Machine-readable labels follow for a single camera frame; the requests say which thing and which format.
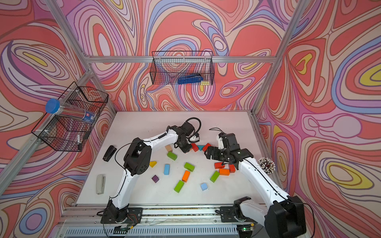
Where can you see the blue black tool in basket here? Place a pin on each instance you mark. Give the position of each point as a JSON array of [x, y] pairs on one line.
[[190, 79]]

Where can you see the green block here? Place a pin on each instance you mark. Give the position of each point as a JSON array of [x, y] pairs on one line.
[[172, 155], [189, 167], [179, 186], [214, 177]]

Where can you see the red block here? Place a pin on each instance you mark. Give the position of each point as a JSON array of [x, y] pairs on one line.
[[232, 168], [195, 148], [219, 165], [206, 147]]

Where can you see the light blue cube block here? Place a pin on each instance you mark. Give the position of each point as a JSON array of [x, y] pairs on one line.
[[204, 186]]

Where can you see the orange block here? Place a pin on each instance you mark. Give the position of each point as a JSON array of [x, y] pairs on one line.
[[186, 176], [224, 172]]

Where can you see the clear bottle blue cap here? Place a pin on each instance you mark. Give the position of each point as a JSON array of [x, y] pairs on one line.
[[56, 107]]

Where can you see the green block upper centre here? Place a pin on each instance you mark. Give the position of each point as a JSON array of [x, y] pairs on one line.
[[172, 155]]

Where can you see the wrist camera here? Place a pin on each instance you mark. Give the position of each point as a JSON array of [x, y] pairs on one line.
[[195, 138], [222, 141]]

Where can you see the natural wood block lower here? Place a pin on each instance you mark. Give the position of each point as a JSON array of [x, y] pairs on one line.
[[169, 148]]

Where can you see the orange block lower centre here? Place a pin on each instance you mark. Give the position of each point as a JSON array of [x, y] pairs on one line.
[[186, 176]]

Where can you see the black stapler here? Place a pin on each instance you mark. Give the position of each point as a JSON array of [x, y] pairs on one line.
[[109, 153]]

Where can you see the purple cube block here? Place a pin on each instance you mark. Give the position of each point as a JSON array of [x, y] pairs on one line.
[[155, 178]]

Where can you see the cup of pencils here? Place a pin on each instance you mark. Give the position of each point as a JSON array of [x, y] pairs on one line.
[[267, 165]]

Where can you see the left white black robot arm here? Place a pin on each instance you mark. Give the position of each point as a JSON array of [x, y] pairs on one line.
[[136, 162]]

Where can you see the back black wire basket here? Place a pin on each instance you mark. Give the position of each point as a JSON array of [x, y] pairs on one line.
[[168, 66]]

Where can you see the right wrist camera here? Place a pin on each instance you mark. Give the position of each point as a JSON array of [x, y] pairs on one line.
[[222, 141]]

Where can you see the green block bottom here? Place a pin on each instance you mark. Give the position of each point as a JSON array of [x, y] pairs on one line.
[[179, 186]]

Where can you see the white marker in basket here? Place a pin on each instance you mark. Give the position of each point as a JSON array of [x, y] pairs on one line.
[[79, 146]]

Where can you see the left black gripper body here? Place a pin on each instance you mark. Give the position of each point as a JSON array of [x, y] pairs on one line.
[[185, 146]]

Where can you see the grey stapler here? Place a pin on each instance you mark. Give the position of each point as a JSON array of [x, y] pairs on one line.
[[100, 184]]

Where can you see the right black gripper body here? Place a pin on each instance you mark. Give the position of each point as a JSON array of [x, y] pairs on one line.
[[220, 154]]

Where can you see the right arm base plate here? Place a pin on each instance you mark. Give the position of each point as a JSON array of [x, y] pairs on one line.
[[230, 214]]

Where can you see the green block middle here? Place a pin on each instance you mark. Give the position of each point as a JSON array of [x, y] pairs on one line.
[[189, 167]]

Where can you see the green block right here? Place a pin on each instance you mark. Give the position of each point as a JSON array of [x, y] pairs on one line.
[[214, 177]]

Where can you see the left black wire basket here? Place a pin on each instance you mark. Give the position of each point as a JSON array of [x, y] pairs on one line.
[[70, 118]]

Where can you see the light blue long block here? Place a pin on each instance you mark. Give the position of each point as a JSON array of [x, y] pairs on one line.
[[166, 169]]

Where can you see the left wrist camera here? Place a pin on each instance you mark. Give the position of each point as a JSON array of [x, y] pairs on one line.
[[195, 138]]

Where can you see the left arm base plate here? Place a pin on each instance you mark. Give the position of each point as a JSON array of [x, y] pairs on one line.
[[130, 216]]

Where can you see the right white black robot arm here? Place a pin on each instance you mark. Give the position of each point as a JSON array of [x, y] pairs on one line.
[[282, 216]]

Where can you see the orange block right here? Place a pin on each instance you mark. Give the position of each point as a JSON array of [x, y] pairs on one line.
[[224, 172]]

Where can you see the black wire basket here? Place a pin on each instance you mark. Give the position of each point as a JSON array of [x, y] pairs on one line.
[[168, 66], [70, 118]]

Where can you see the yellow triangle block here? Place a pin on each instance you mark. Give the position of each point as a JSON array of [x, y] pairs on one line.
[[152, 163]]

